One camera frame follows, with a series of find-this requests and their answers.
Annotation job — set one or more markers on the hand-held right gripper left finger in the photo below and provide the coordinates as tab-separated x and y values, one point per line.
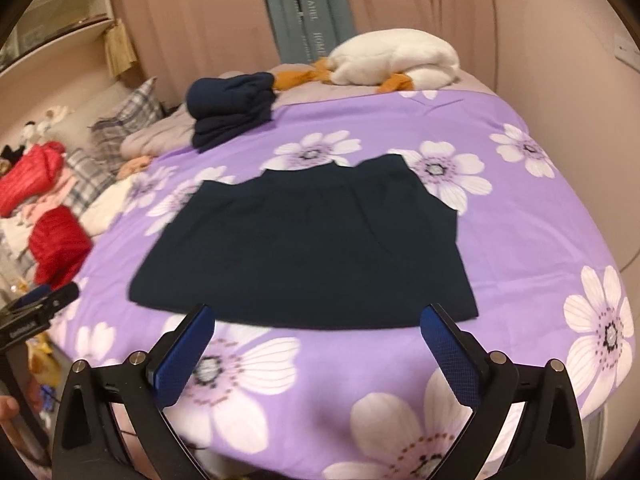
182	355

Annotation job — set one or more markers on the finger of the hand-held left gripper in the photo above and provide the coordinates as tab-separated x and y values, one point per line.
62	296
35	293

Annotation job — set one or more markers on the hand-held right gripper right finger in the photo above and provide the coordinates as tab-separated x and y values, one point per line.
450	355

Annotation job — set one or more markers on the dark navy jacket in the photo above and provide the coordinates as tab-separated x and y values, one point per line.
300	250

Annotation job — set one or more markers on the pile of pink white clothes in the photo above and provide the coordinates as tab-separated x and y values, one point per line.
50	200

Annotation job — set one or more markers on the folded navy clothes stack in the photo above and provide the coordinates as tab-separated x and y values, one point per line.
225	105

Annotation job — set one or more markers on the person's left hand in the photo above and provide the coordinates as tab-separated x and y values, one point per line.
7	410

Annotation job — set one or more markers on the yellow packet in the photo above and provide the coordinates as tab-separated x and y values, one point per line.
42	355

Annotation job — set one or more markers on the red down jacket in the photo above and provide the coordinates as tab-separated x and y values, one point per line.
30	180
60	245

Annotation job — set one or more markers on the blue printed packet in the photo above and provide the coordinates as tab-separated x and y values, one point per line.
49	397

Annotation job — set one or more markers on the white garment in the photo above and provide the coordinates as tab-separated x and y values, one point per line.
107	207

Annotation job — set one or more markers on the plaid pillow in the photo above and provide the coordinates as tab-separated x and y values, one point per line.
90	172
135	105

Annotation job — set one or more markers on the purple floral blanket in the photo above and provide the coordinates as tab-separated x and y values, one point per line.
525	240

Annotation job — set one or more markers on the black cloth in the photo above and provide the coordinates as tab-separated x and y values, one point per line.
11	152

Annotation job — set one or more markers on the peach cloth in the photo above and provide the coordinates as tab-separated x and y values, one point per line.
135	166

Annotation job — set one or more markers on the small white plush toys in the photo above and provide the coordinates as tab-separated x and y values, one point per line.
47	120

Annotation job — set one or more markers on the grey quilt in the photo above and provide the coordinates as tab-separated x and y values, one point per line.
160	135

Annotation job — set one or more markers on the beige hanging tassels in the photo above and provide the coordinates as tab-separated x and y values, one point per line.
120	47

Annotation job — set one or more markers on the white goose plush toy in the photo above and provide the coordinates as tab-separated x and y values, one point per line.
395	57

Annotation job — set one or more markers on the pink curtain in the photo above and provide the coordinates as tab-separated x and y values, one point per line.
200	10

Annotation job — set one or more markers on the grey-green curtain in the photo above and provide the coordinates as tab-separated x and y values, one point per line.
290	10

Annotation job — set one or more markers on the white wall shelf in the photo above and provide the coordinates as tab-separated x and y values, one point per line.
65	5

